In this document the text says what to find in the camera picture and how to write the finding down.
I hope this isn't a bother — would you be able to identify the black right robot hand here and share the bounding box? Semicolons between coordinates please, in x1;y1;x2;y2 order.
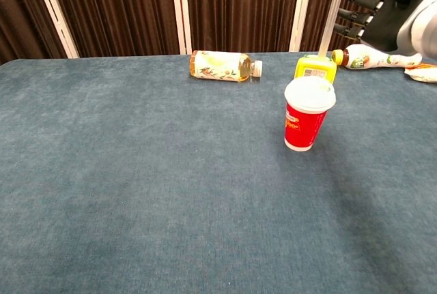
325;0;426;53

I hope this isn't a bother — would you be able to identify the translucent plastic straw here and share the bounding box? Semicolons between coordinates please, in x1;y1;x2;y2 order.
318;0;352;61

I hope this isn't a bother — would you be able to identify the red paper cup white lid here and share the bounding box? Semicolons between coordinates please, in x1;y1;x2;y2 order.
283;75;337;152

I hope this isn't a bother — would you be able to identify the white label bottle yellow cap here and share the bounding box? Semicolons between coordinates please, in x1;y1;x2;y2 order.
331;43;423;70

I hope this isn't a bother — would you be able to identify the white snack packet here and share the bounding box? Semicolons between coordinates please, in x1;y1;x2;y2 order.
404;63;437;85

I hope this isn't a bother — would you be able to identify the yellow plastic box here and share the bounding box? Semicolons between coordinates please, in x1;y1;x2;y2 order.
294;54;338;83

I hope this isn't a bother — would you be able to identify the yellow tea bottle white cap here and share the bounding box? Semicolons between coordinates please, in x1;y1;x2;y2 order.
189;50;264;83

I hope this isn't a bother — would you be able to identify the blue table cloth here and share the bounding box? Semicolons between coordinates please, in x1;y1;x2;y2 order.
0;49;437;294

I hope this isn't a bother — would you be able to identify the white frame brown curtain screen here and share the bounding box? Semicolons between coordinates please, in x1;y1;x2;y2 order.
0;0;437;65

